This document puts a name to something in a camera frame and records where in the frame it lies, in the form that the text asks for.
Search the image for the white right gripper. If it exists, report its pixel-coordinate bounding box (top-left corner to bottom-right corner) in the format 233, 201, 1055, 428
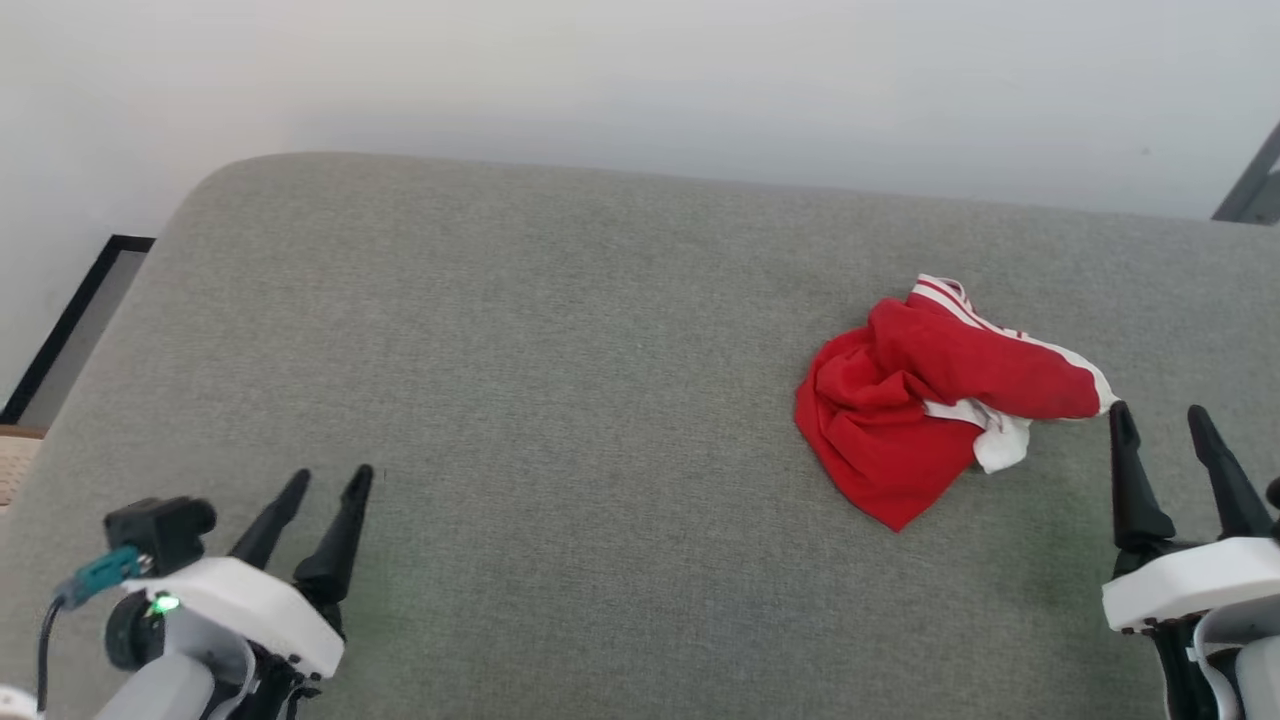
1102, 400, 1280, 633

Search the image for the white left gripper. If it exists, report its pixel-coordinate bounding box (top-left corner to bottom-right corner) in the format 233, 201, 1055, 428
105, 464, 374, 691

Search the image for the red basketball jersey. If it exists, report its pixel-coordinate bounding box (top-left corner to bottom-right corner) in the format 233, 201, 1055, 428
795, 274, 1119, 533

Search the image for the grey fabric sofa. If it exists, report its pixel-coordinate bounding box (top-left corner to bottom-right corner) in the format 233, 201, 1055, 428
0, 152, 1280, 720

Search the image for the beige woven object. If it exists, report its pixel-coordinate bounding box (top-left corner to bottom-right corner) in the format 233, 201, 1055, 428
0, 425, 46, 511

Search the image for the black framed panel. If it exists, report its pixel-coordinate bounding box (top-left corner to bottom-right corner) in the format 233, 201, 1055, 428
0, 235, 156, 426

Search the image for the grey metal bar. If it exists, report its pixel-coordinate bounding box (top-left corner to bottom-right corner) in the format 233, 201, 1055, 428
1212, 122, 1280, 226

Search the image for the teal cable connector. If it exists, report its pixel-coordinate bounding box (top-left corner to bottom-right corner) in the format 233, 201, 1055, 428
55, 547, 149, 608

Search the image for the thin black camera cable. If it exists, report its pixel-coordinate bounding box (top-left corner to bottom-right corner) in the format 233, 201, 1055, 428
36, 595, 76, 713

